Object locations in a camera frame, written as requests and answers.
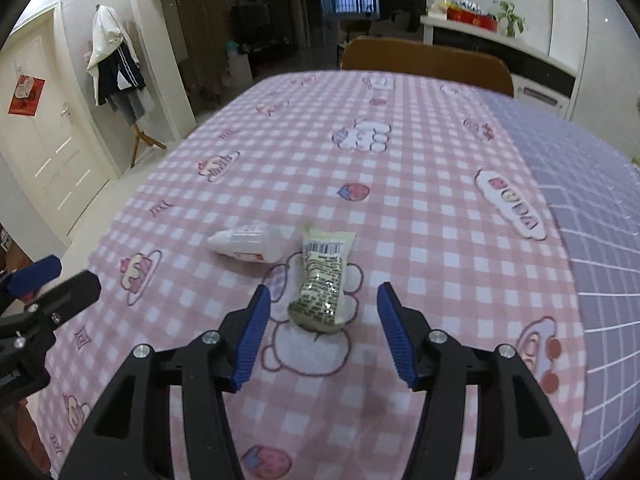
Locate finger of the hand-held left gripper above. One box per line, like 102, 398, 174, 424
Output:
25, 271, 102, 342
0, 255, 62, 306

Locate red box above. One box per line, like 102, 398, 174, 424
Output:
446, 7, 498, 32

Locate wooden coat rack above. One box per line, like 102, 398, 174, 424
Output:
92, 4, 168, 168

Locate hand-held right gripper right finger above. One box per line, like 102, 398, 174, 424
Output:
376, 282, 586, 480

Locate white door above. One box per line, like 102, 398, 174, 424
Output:
0, 2, 108, 236

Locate purple grid tablecloth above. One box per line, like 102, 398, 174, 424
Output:
480, 92, 640, 480

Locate cream snack wrapper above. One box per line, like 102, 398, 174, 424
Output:
286, 223, 357, 332

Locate brown wooden chair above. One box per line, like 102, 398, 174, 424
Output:
340, 37, 516, 98

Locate blue jeans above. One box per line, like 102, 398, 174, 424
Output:
112, 92, 147, 127

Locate small white bottle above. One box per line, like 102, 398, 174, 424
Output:
206, 226, 287, 264

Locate green potted plant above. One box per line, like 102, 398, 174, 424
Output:
492, 1, 527, 38

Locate pink checked tablecloth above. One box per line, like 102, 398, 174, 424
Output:
37, 70, 588, 480

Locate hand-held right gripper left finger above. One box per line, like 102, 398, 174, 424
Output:
59, 284, 273, 480

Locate red door decoration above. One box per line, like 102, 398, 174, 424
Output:
7, 75, 41, 116

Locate small white cabinet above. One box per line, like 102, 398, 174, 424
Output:
225, 52, 254, 94

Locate navy jacket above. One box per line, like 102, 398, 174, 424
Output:
97, 42, 147, 106

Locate white and black sideboard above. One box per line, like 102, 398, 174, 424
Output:
420, 14, 578, 121

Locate white jacket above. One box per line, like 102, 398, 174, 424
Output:
86, 5, 126, 72

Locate white standing air conditioner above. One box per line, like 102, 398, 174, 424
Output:
292, 0, 311, 51

